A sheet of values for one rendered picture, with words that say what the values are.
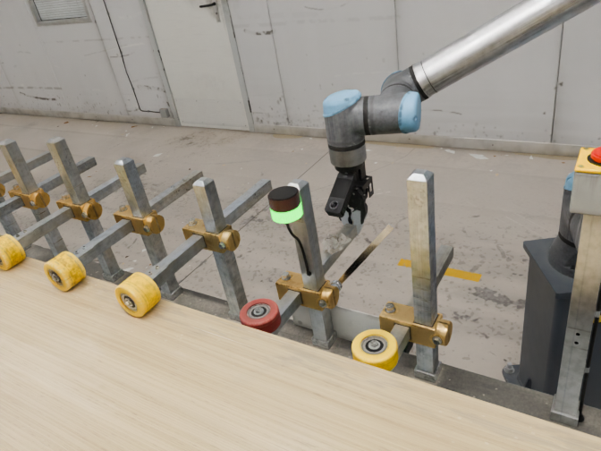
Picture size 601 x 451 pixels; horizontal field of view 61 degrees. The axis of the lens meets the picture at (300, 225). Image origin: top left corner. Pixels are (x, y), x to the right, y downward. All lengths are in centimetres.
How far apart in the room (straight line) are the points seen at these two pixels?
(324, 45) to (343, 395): 330
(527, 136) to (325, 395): 298
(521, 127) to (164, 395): 307
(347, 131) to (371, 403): 62
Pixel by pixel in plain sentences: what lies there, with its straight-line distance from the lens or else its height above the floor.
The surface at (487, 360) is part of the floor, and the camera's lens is 215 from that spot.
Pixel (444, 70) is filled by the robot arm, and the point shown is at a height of 120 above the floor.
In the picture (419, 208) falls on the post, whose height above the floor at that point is 112.
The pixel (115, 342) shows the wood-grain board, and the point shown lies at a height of 90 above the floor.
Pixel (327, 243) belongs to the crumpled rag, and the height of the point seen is 88.
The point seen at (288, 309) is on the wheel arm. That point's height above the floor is 86.
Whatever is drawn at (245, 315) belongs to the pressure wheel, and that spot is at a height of 91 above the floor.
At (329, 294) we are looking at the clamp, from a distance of 110.
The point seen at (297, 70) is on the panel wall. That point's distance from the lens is 412.
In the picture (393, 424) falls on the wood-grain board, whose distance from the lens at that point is 82.
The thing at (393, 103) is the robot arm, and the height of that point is 118.
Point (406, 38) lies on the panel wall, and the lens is 366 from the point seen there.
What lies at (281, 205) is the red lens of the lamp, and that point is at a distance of 93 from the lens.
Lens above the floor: 156
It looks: 31 degrees down
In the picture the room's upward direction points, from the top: 11 degrees counter-clockwise
